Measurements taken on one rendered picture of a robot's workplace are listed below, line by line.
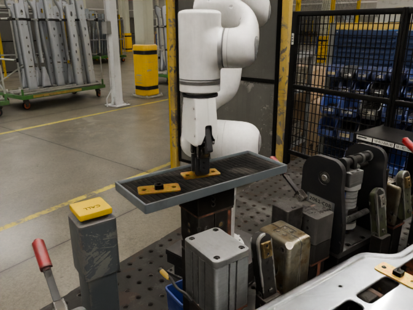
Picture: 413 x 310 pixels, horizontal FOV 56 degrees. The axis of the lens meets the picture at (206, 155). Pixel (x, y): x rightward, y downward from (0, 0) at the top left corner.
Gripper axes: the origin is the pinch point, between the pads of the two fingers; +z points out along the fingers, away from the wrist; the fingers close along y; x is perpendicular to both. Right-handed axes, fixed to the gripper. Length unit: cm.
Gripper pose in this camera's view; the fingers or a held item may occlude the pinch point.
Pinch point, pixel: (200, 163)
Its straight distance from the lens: 84.8
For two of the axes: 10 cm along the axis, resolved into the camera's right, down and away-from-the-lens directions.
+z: 0.0, 9.5, 3.2
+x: 9.3, -1.1, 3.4
